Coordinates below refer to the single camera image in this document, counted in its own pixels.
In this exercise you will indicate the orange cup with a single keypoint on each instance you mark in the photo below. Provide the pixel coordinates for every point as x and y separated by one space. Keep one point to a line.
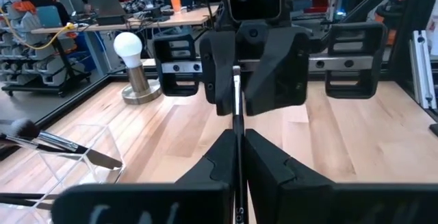
175 3

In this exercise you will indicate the orange and black vacuum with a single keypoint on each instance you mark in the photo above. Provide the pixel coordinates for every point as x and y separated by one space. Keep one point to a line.
390 15

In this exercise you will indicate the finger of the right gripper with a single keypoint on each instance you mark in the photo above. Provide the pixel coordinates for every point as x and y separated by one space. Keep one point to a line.
219 80
280 80

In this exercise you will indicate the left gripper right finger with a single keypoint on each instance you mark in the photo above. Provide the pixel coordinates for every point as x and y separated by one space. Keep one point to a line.
273 183

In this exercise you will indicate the single black pen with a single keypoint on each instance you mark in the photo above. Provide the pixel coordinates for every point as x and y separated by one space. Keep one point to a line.
236 90

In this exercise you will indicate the grey laptop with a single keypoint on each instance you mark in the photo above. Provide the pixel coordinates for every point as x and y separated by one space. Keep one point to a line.
106 6

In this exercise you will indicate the wooden-top desk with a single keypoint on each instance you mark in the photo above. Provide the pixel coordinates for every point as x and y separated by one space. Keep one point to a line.
184 16

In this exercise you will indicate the clear acrylic brush organizer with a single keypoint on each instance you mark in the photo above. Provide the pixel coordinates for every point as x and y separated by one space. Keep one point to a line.
68 169

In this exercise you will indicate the silver aluminium extrusion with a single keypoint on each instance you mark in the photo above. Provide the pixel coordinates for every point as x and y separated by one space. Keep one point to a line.
422 70

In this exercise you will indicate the grey desk leg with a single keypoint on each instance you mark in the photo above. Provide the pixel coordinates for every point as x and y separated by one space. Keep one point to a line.
99 52

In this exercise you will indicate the brass table lamp white bulb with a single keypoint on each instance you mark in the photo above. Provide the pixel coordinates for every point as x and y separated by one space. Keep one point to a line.
137 80

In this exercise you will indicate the large fluffy makeup brush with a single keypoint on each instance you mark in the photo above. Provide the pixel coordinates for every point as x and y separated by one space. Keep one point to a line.
61 143

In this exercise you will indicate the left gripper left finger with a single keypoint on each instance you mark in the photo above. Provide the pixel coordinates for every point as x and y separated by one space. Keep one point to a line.
219 162

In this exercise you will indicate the black aluminium table frame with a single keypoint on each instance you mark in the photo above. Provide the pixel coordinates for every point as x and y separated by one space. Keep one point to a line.
407 18

